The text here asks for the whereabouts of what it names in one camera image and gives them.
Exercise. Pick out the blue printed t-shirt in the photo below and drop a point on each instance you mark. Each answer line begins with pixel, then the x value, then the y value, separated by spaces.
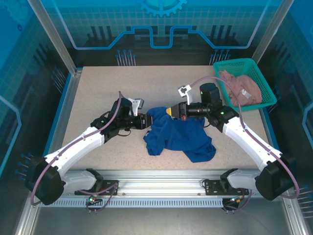
pixel 181 137

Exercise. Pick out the small LED adapter board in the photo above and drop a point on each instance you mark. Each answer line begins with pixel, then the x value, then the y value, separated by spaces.
pixel 236 199
pixel 92 199

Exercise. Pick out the white label on pink cloth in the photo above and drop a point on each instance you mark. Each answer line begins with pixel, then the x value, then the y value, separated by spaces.
pixel 245 93

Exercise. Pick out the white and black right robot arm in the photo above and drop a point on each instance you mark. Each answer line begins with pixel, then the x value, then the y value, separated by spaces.
pixel 247 139

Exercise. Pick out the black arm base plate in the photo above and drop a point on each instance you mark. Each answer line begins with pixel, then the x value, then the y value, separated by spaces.
pixel 111 186
pixel 211 187

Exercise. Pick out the pink cloth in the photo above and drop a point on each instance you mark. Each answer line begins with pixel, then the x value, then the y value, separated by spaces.
pixel 249 83

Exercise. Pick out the aluminium frame post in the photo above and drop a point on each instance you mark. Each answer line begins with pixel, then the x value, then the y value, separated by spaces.
pixel 273 31
pixel 55 36

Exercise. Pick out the green plastic mesh basket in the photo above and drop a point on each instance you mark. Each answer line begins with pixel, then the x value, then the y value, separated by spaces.
pixel 254 71

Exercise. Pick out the aluminium side rail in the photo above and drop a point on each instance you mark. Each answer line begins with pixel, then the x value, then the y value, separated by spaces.
pixel 65 110

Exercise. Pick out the long aluminium mounting rail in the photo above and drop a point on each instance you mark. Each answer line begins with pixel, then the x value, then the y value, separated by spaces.
pixel 161 181

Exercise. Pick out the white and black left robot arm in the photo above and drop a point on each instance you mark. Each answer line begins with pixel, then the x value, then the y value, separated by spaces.
pixel 78 144

